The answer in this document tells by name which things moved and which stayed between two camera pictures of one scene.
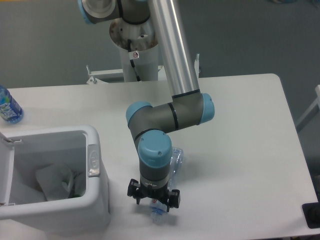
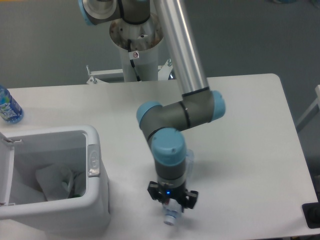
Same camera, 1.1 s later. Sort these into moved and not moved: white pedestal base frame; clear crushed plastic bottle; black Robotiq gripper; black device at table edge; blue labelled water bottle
Moved: black Robotiq gripper; clear crushed plastic bottle
Not moved: black device at table edge; blue labelled water bottle; white pedestal base frame
